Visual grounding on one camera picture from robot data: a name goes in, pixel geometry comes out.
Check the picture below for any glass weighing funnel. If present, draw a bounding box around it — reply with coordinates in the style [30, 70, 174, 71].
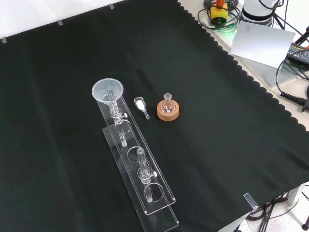
[134, 97, 150, 120]

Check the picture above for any clear plastic funnel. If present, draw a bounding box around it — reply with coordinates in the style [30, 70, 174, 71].
[91, 77, 125, 108]

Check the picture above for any transparent acrylic funnel stand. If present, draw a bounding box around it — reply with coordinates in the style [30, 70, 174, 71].
[96, 93, 180, 232]

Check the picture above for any small round-bottom glass flask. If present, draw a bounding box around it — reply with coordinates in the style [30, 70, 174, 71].
[162, 93, 175, 114]

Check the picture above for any black bench cloth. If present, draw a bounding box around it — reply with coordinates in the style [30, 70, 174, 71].
[0, 0, 309, 232]

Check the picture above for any yellow stop button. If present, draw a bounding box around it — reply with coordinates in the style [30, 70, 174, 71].
[209, 0, 229, 24]

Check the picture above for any pale board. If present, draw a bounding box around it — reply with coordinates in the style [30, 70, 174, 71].
[229, 20, 296, 69]

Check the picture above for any black power adapter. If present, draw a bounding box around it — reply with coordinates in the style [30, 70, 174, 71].
[286, 42, 309, 65]

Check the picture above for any white table leg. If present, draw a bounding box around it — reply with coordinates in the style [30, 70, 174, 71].
[286, 185, 300, 206]

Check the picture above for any black tripod leg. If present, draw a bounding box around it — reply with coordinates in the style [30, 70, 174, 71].
[294, 25, 309, 47]

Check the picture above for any cork ring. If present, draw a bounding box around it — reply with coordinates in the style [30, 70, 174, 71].
[156, 99, 181, 121]

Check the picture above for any black looped cable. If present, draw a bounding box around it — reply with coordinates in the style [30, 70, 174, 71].
[197, 0, 242, 31]

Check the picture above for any black cable with ribbed plug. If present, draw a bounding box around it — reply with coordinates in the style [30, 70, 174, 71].
[275, 58, 309, 108]

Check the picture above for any black cable bundle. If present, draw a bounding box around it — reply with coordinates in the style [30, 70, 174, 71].
[246, 190, 309, 232]

